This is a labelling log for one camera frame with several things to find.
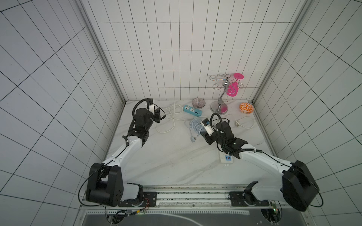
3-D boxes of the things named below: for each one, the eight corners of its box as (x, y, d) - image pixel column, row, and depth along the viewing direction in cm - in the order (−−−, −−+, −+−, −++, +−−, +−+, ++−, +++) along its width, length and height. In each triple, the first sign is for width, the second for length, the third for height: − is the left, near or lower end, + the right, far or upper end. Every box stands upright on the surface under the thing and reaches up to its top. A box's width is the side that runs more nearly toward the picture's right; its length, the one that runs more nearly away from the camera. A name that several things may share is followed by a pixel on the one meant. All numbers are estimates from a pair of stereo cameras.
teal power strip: (181, 110, 115) (181, 108, 113) (184, 105, 118) (184, 104, 116) (200, 117, 110) (200, 115, 108) (203, 112, 113) (203, 111, 111)
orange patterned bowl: (241, 116, 112) (243, 113, 109) (238, 105, 119) (239, 102, 116) (254, 116, 112) (256, 113, 109) (249, 105, 119) (251, 102, 116)
